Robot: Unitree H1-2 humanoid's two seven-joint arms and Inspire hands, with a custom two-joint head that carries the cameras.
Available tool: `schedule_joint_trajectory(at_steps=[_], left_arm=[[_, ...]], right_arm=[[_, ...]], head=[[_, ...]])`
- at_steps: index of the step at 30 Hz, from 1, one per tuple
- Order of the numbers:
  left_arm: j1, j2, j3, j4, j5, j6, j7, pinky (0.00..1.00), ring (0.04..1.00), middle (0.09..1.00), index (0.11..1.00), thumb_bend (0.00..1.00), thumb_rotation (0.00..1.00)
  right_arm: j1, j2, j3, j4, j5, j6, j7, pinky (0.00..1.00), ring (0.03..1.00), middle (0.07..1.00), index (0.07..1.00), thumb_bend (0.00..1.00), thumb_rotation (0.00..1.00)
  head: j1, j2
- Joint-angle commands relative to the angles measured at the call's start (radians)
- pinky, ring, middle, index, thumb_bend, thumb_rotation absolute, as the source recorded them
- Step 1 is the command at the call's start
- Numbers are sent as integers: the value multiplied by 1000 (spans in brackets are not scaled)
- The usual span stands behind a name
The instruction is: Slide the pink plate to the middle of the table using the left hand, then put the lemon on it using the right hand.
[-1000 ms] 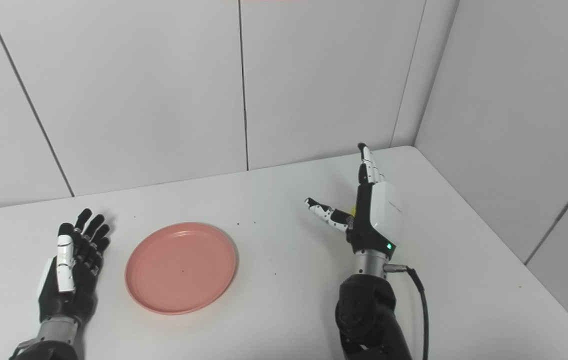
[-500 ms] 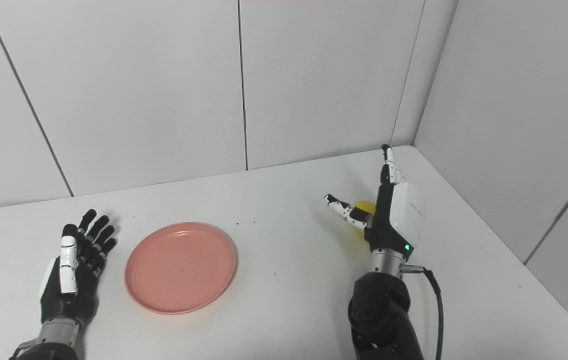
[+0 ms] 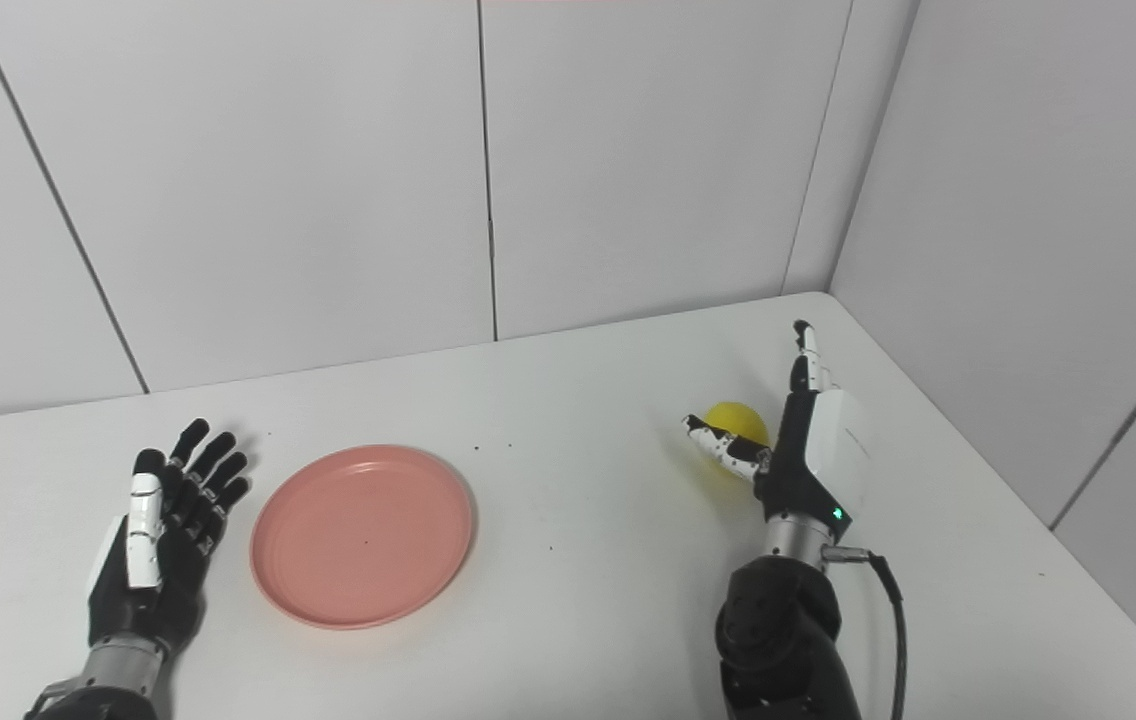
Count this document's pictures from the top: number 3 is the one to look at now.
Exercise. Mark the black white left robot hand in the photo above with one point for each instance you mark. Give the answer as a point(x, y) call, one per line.
point(168, 570)

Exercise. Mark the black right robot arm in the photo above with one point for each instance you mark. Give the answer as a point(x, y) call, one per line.
point(783, 640)

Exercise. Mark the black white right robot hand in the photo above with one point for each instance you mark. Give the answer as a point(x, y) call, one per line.
point(823, 450)

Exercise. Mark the yellow lemon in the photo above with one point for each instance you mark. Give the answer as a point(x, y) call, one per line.
point(740, 420)

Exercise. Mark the pink round plate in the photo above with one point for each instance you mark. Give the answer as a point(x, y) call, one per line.
point(363, 535)

